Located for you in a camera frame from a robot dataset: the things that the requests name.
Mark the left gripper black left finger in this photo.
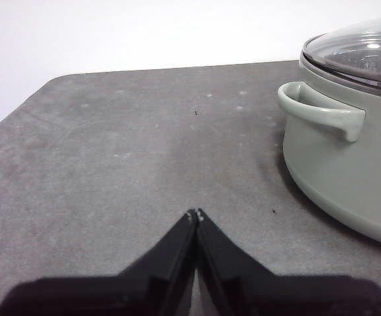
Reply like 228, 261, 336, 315
0, 209, 198, 316

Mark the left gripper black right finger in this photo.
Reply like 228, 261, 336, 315
195, 208, 381, 316

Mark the glass lid with green knob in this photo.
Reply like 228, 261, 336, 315
300, 14, 381, 93

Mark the pale green electric steamer pot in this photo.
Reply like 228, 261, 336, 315
277, 55, 381, 250

